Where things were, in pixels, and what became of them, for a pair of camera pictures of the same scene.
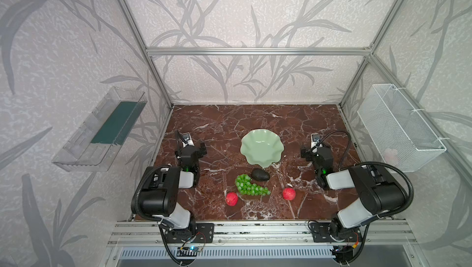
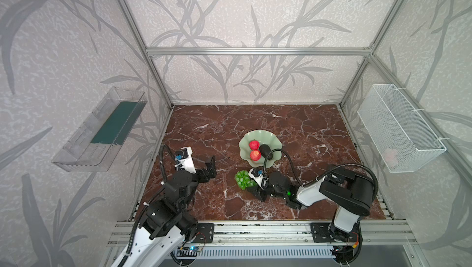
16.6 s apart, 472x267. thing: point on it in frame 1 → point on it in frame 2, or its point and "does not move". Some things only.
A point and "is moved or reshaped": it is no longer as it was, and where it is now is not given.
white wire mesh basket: x=398 y=134 does not move
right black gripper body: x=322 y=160 → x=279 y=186
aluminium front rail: x=258 y=234 does not move
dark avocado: x=260 y=175 is moved or reshaped
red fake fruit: x=232 y=199 → x=254 y=144
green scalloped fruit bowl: x=261 y=147 does not move
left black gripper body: x=190 y=149 → x=203 y=169
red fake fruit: x=289 y=194 is moved or reshaped
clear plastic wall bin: x=95 y=145 does not move
